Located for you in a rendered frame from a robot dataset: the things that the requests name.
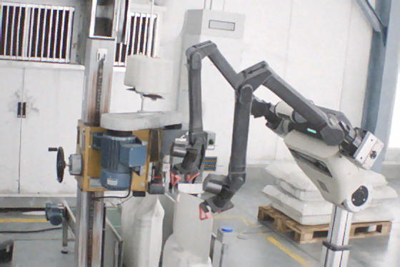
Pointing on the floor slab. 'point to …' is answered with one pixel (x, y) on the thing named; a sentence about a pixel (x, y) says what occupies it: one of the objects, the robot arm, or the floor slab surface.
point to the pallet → (284, 225)
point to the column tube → (81, 235)
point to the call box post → (223, 255)
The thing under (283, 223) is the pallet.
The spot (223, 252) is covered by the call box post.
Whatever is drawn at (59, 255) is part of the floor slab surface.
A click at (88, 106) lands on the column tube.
